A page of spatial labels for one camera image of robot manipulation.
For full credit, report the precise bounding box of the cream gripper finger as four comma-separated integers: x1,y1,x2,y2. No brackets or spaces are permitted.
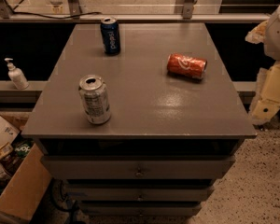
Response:
245,21,268,44
251,61,280,125

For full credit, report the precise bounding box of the blue pepsi can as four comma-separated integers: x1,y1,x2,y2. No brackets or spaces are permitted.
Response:
100,17,120,55

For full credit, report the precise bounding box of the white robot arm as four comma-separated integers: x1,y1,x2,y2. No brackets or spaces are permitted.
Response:
245,6,280,125

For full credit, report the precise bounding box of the orange soda can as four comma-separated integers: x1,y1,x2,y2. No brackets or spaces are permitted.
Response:
167,53,207,80

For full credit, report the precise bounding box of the silver soda can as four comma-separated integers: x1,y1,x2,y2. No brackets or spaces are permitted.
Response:
78,75,111,125

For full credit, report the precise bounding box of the grey drawer cabinet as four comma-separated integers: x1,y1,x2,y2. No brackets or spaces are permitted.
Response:
23,23,256,217

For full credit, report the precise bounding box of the white pump bottle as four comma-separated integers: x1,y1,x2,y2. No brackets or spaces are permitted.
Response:
5,58,29,90

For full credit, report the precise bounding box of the green snack bag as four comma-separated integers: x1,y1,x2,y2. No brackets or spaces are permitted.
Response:
15,140,33,158

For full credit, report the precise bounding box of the white paper package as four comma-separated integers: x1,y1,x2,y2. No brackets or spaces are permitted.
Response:
0,116,20,147

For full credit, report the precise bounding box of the cardboard box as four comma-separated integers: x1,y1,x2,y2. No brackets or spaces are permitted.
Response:
0,111,53,224

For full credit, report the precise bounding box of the black cable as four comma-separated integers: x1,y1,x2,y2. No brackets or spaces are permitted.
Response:
0,10,103,20

